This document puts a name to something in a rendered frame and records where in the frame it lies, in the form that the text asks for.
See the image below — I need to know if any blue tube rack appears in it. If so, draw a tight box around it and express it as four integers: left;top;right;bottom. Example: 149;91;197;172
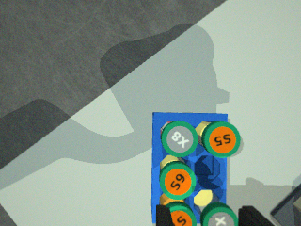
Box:
151;112;228;223

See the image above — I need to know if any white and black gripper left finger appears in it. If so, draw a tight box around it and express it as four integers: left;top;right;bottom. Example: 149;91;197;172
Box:
156;205;174;226

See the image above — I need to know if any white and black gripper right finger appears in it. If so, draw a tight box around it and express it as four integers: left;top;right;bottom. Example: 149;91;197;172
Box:
238;206;275;226

